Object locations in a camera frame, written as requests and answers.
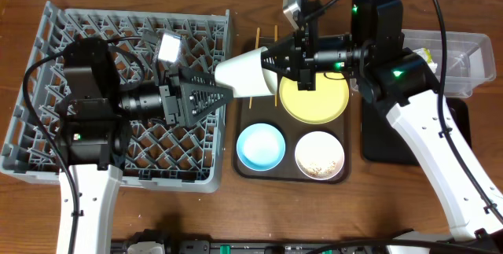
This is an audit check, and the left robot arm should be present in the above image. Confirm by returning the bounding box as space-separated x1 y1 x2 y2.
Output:
55 38 296 253

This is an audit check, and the white paper cup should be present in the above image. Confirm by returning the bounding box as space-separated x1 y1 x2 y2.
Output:
215 46 277 98

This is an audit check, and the black waste tray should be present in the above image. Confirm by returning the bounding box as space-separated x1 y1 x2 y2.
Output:
361 98 472 166

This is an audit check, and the pink white bowl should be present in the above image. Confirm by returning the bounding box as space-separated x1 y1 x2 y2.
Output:
294 131 345 181

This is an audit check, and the black equipment bar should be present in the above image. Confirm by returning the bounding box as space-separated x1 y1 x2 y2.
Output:
110 228 502 254

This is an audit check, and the yellow plate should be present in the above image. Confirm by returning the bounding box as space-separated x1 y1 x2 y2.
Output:
279 72 349 124

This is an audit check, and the light blue bowl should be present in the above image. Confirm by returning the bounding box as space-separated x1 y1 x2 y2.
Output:
236 123 286 171

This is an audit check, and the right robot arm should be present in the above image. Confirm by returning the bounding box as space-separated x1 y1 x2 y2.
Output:
283 0 502 252

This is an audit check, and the grey dishwasher rack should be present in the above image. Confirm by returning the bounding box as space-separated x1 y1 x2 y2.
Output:
1 2 232 193

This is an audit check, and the green yellow snack wrapper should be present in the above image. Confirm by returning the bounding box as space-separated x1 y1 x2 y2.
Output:
413 48 438 73

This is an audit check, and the clear plastic bin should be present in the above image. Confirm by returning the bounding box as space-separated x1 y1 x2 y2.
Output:
402 29 497 98

